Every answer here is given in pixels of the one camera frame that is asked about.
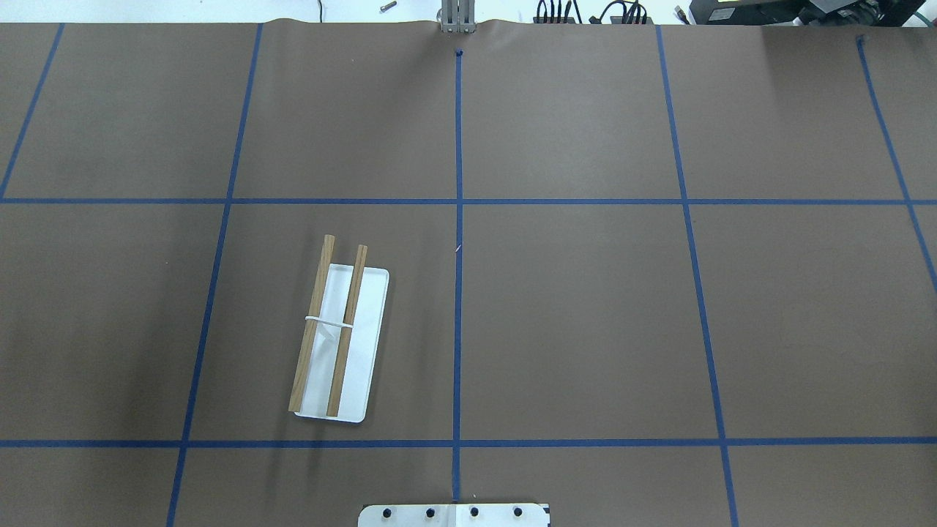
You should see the left wooden rack rod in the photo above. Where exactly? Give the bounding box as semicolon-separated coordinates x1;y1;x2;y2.
288;234;335;413

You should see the black cable bundle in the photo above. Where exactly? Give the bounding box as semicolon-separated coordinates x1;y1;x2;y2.
533;0;656;26

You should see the white towel rack base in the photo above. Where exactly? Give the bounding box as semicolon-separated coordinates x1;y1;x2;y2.
294;263;389;424

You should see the grey metal clamp post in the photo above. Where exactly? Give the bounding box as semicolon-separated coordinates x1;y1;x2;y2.
438;0;477;34

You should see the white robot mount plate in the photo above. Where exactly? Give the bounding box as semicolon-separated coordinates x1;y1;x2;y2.
357;503;551;526

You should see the wooden rack rod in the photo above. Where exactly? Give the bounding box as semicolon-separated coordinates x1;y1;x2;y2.
326;244;368;417
288;234;335;413

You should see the right wooden rack rod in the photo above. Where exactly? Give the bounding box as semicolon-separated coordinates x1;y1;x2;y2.
326;244;368;417

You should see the black equipment box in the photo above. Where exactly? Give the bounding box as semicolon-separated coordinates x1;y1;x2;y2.
689;1;925;27

